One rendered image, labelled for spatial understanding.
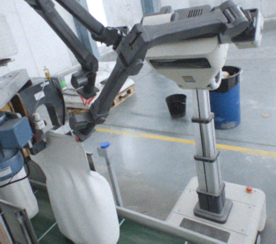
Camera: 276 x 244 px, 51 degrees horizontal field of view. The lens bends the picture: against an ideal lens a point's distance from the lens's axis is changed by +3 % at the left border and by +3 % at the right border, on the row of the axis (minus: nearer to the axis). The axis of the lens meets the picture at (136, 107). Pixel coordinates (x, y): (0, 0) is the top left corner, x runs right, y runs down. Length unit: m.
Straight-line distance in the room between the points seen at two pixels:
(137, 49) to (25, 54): 5.62
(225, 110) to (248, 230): 1.71
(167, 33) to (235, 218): 1.40
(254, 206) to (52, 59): 5.60
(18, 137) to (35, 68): 5.44
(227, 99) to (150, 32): 2.51
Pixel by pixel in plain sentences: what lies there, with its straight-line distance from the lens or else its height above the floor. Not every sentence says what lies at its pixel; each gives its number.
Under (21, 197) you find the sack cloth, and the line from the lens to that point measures 2.17.
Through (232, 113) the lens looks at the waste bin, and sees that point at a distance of 3.45.
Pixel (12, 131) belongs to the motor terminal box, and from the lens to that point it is 1.14.
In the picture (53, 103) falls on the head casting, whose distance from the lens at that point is 1.59.
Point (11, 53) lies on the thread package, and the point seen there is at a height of 1.54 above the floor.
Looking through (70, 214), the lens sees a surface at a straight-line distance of 1.71.
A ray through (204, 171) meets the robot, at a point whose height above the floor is 0.60.
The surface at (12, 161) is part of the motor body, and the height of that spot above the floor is 1.15.
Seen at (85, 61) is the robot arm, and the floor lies 1.43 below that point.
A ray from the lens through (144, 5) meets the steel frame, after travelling 10.02.
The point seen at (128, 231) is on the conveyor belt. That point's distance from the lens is 1.86.
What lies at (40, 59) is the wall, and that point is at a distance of 6.66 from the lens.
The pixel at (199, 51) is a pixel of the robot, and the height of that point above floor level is 1.39.
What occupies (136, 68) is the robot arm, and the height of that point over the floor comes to 1.45.
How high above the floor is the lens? 1.68
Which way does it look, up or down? 22 degrees down
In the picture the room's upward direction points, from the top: 11 degrees counter-clockwise
